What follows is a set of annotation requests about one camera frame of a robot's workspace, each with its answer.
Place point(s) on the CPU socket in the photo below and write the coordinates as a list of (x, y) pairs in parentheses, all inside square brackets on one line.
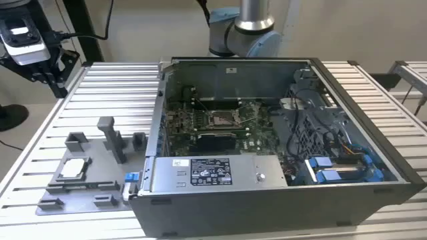
[(223, 120)]

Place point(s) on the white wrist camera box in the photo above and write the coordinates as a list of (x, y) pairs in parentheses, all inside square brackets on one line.
[(23, 50)]

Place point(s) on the silver square CPU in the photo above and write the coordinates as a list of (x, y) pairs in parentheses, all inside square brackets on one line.
[(74, 168)]

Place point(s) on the grey parts rack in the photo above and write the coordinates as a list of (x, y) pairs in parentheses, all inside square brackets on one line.
[(96, 155)]

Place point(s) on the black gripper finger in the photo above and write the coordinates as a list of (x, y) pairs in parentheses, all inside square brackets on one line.
[(36, 73), (71, 65)]

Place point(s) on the hard disk in blue carrier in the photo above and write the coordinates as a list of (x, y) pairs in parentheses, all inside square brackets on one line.
[(131, 177)]

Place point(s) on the black open PC case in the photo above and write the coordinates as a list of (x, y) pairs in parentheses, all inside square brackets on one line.
[(234, 212)]

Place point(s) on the blue plastic latch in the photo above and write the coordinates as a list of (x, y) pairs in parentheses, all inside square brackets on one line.
[(375, 175)]

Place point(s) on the silver power supply unit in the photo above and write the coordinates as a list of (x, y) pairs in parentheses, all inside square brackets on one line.
[(240, 172)]

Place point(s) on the black round monitor foot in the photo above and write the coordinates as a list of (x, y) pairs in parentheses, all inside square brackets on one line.
[(14, 117)]

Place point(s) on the aluminium profile frame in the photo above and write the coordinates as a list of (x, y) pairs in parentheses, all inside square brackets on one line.
[(409, 72)]

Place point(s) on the green motherboard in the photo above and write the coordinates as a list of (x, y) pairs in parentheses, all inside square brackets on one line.
[(260, 135)]

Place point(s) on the black table end cap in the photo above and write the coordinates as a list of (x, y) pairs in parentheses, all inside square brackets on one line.
[(352, 63), (87, 64)]

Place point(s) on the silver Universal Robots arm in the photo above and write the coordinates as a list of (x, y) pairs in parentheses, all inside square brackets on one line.
[(254, 15)]

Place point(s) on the black graphics card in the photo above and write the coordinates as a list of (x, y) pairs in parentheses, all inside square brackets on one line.
[(215, 142)]

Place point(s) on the black box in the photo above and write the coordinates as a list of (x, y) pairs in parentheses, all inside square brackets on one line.
[(383, 81)]

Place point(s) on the green RAM stick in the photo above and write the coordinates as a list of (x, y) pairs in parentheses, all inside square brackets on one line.
[(82, 186)]

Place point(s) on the black upright post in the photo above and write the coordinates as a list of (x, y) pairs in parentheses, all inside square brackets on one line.
[(84, 25)]

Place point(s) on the blue disk carrier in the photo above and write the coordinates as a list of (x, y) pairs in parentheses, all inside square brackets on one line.
[(328, 176), (322, 161)]

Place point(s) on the grey metal drive cage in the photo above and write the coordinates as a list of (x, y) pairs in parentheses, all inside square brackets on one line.
[(310, 135)]

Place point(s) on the thin metal locking lever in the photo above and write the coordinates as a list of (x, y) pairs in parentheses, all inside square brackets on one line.
[(202, 103)]

